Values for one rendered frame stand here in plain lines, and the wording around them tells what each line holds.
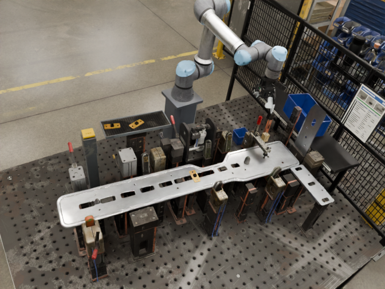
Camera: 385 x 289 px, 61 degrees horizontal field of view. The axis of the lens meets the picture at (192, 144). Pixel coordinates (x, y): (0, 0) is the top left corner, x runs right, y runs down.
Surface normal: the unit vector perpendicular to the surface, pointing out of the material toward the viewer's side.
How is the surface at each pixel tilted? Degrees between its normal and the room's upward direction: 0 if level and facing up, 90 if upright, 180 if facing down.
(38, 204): 0
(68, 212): 0
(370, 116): 90
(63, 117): 0
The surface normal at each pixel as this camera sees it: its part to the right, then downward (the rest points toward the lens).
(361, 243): 0.12, -0.72
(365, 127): -0.90, 0.20
